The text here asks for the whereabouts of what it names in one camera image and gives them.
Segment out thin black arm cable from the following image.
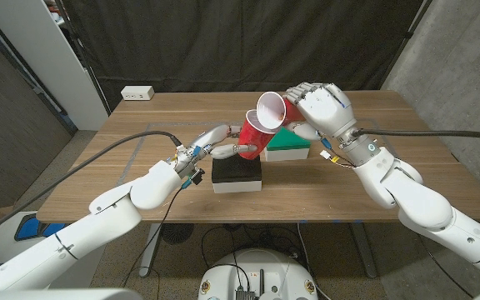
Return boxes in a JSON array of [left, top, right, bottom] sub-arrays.
[[121, 189, 185, 288], [417, 235, 474, 299]]

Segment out green-topped white block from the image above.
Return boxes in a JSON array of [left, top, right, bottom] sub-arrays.
[[263, 127, 312, 163]]

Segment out black backdrop stand pole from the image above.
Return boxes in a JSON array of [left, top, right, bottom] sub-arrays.
[[54, 0, 113, 117], [379, 0, 433, 91]]

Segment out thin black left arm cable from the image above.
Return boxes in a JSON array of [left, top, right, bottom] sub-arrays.
[[121, 189, 185, 288]]

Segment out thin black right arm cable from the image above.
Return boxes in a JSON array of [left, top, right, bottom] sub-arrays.
[[417, 235, 474, 299]]

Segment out blue and black pad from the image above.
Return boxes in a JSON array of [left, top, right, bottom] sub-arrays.
[[13, 213, 68, 242]]

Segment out red plastic cup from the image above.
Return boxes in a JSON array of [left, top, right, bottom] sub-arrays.
[[237, 109, 281, 161], [256, 91, 308, 131]]

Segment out black-topped white block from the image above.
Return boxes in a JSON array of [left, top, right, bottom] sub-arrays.
[[211, 154, 263, 194]]

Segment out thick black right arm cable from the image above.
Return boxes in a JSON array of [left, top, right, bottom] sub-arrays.
[[350, 127, 480, 143]]

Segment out dark grey backdrop curtain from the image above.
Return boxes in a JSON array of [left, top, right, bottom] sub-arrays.
[[62, 0, 425, 113]]

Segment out black round floor fan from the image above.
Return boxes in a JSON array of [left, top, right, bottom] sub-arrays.
[[161, 223, 195, 245]]

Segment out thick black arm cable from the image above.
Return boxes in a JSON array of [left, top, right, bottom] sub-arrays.
[[0, 130, 183, 243], [350, 127, 480, 143]]

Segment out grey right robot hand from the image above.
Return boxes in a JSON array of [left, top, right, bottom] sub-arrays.
[[284, 82, 384, 168]]

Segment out white power strip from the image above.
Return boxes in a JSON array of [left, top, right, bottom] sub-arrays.
[[120, 85, 156, 102]]

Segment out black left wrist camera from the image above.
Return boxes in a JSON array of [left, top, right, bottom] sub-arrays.
[[180, 167, 207, 191]]

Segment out grey floor cable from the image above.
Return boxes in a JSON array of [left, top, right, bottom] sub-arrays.
[[296, 222, 333, 300]]

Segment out white floor platform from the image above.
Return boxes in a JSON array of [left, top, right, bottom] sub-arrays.
[[0, 210, 104, 289]]

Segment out white cabinet panel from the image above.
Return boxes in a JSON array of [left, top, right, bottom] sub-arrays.
[[0, 0, 110, 132]]

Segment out right wrist camera connectors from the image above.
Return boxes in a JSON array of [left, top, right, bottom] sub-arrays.
[[318, 137, 356, 170]]

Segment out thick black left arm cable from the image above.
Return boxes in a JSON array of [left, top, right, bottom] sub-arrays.
[[0, 130, 183, 243]]

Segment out black floor cable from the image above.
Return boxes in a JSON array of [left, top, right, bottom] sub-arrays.
[[200, 224, 252, 293]]

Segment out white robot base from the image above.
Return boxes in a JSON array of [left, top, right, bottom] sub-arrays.
[[197, 248, 319, 300]]

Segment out grey table leg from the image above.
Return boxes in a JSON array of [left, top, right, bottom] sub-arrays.
[[349, 222, 379, 279], [138, 223, 163, 279]]

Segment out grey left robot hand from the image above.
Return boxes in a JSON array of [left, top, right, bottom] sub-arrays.
[[172, 123, 258, 174]]

